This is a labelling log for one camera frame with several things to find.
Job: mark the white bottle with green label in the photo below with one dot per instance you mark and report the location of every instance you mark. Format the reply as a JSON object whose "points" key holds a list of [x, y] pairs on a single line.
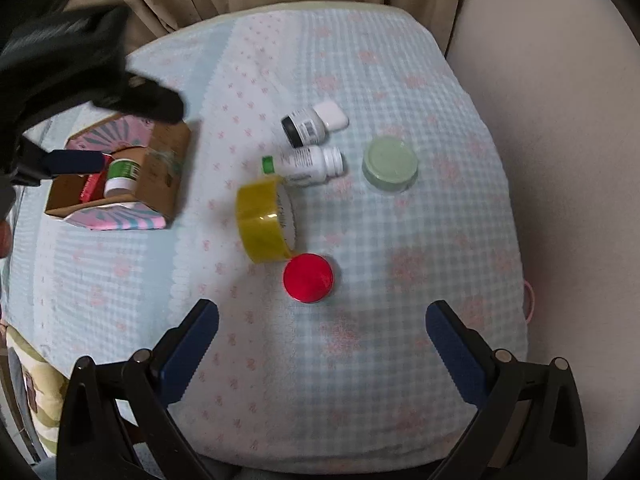
{"points": [[305, 162]]}

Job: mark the light blue checked blanket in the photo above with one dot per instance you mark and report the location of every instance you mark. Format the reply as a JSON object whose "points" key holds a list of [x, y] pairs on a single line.
{"points": [[400, 285]]}

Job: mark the red round lid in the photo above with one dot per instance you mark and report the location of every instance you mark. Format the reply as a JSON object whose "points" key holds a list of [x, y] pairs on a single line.
{"points": [[308, 277]]}

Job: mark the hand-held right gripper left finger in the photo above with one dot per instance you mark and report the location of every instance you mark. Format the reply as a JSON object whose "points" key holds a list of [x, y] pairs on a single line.
{"points": [[186, 355]]}

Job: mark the cardboard box with pink print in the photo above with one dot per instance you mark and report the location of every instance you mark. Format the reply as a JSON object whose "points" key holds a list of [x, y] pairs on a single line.
{"points": [[160, 175]]}

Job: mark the white bottle with green band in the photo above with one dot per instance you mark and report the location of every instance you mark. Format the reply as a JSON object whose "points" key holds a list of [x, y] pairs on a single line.
{"points": [[121, 176]]}

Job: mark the yellow tape roll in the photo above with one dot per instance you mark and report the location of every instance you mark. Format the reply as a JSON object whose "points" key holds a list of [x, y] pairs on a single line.
{"points": [[260, 220]]}

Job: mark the white bottle with black cap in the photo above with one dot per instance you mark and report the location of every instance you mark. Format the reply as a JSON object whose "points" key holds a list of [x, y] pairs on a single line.
{"points": [[312, 122]]}

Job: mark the pale green round jar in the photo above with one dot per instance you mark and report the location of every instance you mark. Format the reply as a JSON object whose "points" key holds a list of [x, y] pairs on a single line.
{"points": [[390, 164]]}

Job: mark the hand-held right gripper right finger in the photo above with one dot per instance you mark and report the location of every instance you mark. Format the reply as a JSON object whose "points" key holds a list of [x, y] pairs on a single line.
{"points": [[459, 355]]}

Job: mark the yellow green patterned cloth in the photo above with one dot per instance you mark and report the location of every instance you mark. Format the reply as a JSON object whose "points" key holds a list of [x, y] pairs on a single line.
{"points": [[37, 400]]}

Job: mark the cream cushion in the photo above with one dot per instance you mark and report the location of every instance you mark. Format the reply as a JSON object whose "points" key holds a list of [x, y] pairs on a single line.
{"points": [[560, 110]]}

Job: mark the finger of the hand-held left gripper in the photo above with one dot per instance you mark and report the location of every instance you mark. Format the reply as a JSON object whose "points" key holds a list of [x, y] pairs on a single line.
{"points": [[75, 162], [150, 100]]}

